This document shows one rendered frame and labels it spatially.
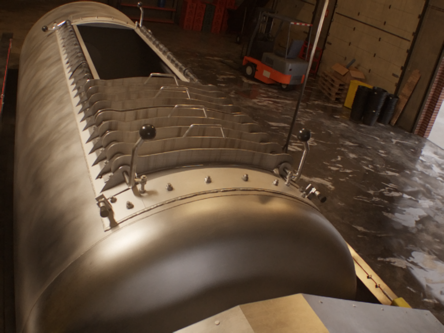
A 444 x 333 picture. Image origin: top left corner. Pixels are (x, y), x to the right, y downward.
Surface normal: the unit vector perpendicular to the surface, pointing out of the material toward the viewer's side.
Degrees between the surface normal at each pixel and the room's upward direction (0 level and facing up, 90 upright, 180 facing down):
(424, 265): 0
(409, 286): 0
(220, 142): 90
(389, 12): 90
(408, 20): 90
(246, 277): 67
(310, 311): 0
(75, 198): 43
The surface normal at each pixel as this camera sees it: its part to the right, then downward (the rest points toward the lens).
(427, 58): -0.90, 0.03
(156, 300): 0.23, 0.18
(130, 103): 0.39, 0.50
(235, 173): 0.27, -0.87
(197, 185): 0.06, -0.85
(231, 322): -0.14, -0.80
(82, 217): -0.43, -0.65
